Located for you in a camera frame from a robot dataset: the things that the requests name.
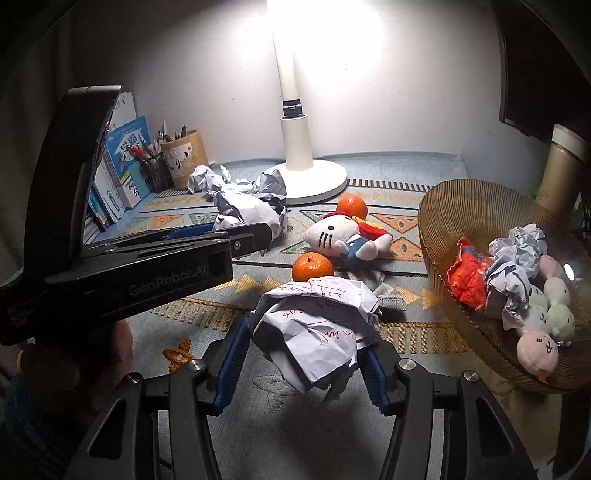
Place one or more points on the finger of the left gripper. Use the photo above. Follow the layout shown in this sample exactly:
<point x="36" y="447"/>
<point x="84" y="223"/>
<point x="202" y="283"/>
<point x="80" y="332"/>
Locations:
<point x="142" y="238"/>
<point x="244" y="239"/>

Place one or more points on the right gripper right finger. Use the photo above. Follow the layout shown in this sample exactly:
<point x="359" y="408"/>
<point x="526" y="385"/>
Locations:
<point x="402" y="388"/>

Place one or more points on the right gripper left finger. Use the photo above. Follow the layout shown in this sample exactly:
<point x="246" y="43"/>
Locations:
<point x="202" y="388"/>

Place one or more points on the orange mandarin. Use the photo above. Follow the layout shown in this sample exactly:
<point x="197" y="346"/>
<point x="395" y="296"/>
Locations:
<point x="353" y="206"/>
<point x="311" y="265"/>

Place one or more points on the paper with red writing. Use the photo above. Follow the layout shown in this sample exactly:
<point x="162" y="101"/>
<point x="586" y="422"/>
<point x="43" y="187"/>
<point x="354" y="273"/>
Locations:
<point x="313" y="331"/>

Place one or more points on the orange snack packet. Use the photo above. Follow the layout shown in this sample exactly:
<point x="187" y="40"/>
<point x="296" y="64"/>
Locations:
<point x="465" y="278"/>

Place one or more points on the three-ball plush toy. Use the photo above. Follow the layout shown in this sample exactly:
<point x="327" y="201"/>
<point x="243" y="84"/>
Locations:
<point x="548" y="322"/>

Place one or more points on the crumpled lined paper ball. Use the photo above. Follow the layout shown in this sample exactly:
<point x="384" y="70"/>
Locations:
<point x="244" y="202"/>

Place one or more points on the crumpled paper ball left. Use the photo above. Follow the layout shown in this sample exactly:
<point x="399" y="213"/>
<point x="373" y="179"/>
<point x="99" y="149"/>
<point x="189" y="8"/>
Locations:
<point x="204" y="179"/>

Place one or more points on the stack of flat books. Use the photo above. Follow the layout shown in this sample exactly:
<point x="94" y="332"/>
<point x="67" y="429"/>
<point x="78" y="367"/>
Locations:
<point x="92" y="228"/>

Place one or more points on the black mesh pen holder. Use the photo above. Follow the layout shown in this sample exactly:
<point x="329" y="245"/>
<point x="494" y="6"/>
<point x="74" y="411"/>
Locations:
<point x="156" y="173"/>

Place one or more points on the cardboard pen holder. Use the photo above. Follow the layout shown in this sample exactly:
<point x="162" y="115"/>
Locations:
<point x="182" y="156"/>

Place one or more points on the blue workbook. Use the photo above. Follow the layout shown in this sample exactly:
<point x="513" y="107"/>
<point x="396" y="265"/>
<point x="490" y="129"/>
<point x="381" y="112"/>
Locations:
<point x="119" y="144"/>

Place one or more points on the white desk lamp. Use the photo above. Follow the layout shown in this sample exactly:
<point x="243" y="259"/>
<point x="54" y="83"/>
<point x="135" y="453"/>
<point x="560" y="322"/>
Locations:
<point x="308" y="180"/>

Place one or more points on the Hello Kitty plush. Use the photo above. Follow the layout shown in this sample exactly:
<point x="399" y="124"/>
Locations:
<point x="353" y="242"/>

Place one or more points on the crumpled paper in bowl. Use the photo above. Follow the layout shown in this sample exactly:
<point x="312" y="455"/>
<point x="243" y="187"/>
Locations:
<point x="516" y="261"/>

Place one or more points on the amber glass bowl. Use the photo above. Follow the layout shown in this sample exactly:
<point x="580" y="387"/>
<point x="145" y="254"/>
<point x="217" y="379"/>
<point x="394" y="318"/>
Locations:
<point x="482" y="211"/>

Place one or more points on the beige thermos bottle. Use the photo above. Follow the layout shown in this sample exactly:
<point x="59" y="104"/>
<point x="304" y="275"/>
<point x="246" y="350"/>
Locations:
<point x="563" y="174"/>

